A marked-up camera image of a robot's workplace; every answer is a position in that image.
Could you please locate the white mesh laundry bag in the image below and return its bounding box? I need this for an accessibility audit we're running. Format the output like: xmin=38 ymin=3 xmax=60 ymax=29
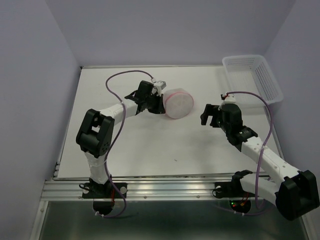
xmin=162 ymin=88 xmax=194 ymax=119

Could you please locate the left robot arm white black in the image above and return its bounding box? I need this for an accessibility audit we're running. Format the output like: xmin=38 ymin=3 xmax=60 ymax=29
xmin=76 ymin=80 xmax=167 ymax=197

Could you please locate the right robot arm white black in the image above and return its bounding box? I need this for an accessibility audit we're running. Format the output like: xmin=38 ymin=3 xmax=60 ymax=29
xmin=200 ymin=103 xmax=320 ymax=221

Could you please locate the white plastic basket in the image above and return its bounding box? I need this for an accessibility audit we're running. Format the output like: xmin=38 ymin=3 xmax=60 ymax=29
xmin=222 ymin=54 xmax=284 ymax=105

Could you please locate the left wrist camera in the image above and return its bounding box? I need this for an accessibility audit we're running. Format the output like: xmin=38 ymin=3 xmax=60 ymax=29
xmin=151 ymin=78 xmax=167 ymax=96

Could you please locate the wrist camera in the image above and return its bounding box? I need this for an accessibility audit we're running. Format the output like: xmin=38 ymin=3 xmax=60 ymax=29
xmin=220 ymin=93 xmax=236 ymax=107
xmin=151 ymin=78 xmax=167 ymax=96

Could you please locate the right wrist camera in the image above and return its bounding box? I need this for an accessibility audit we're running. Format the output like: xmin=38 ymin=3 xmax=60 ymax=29
xmin=220 ymin=93 xmax=236 ymax=107

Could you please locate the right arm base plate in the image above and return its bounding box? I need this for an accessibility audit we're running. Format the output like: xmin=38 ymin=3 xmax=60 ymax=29
xmin=212 ymin=170 xmax=253 ymax=199

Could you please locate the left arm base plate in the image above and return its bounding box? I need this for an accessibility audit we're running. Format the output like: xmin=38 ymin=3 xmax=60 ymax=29
xmin=78 ymin=181 xmax=122 ymax=199

